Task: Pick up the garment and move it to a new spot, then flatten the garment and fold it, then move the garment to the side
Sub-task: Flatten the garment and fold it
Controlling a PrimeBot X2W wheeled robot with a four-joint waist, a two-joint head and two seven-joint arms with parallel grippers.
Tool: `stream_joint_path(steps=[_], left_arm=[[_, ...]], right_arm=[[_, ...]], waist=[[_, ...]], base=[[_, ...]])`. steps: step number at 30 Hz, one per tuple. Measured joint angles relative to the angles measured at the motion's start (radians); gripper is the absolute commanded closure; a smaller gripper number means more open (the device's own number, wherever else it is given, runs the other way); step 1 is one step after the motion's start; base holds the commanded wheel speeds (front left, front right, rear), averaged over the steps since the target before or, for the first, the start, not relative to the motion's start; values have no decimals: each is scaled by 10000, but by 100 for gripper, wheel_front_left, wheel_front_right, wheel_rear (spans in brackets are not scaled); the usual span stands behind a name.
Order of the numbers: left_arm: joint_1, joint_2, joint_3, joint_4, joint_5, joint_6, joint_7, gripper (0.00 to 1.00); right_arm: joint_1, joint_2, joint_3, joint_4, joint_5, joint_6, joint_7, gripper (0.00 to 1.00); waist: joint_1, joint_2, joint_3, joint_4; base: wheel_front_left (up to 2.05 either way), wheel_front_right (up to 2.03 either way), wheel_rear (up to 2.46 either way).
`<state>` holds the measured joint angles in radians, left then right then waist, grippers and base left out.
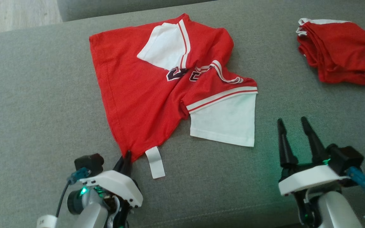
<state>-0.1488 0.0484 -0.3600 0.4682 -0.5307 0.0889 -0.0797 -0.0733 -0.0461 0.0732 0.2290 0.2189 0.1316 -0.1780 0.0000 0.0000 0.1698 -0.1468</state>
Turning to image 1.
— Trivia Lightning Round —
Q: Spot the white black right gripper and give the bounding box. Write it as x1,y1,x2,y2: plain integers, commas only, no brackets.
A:
277,116,349,228

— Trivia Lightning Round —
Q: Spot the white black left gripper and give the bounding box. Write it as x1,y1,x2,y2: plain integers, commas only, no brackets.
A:
67,150,144,228

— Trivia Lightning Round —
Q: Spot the red white jersey shirt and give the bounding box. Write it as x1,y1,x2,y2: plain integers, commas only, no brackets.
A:
89,13,258,179

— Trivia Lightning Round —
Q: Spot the red shorts white trim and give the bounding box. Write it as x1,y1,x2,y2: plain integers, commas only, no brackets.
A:
296,18,365,86

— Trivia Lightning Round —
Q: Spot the large grey sofa seat cushion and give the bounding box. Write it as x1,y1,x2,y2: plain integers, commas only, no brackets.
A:
0,0,365,228

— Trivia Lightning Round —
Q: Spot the small grey sofa seat cushion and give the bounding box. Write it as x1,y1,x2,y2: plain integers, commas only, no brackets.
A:
57,0,218,22

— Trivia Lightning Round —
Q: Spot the left cable blue connector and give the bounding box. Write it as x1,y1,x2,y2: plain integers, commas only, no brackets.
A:
55,167,90,219

